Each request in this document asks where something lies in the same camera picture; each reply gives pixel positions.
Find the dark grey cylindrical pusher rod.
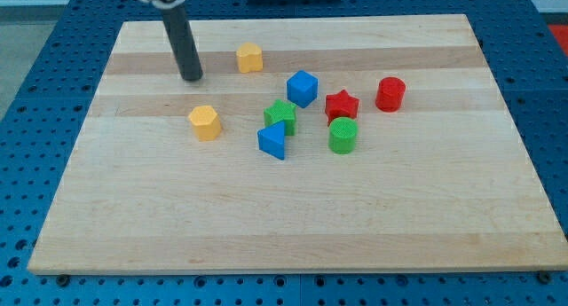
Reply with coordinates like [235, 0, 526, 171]
[161, 4, 203, 82]

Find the yellow heart block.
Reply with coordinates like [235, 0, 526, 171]
[236, 42, 264, 74]

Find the yellow hexagon block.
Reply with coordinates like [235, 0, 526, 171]
[188, 106, 222, 141]

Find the green star block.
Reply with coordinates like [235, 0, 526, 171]
[264, 99, 296, 136]

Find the blue cube block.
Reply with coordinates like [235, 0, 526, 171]
[287, 70, 319, 108]

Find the blue triangle block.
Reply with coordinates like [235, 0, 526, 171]
[257, 122, 286, 161]

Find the red star block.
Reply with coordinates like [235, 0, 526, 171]
[324, 90, 359, 125]

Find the green cylinder block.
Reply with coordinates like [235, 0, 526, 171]
[328, 117, 359, 154]

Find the light wooden board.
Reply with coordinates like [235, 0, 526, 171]
[28, 14, 567, 275]

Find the red cylinder block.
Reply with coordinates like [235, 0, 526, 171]
[375, 76, 406, 113]

